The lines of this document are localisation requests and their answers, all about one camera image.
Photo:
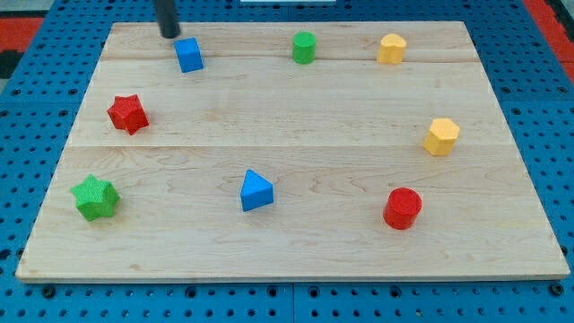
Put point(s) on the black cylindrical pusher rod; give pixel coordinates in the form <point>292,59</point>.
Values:
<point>167,18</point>

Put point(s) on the blue cube block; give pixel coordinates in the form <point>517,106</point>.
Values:
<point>189,55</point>

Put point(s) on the red star block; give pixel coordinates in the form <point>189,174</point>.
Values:
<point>127,113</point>

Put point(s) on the green cylinder block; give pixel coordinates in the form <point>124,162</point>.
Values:
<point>304,47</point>

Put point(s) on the light wooden board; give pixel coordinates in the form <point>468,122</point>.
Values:
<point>334,137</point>

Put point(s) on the blue triangle block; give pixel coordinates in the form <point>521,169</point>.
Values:
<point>256,191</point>

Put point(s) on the green star block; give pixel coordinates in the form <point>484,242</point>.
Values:
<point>95,198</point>

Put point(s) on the yellow heart block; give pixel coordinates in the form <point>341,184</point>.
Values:
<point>391,49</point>

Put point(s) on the yellow hexagon block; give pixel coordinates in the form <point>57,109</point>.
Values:
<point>441,137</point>

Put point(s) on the red cylinder block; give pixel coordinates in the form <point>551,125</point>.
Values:
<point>402,208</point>

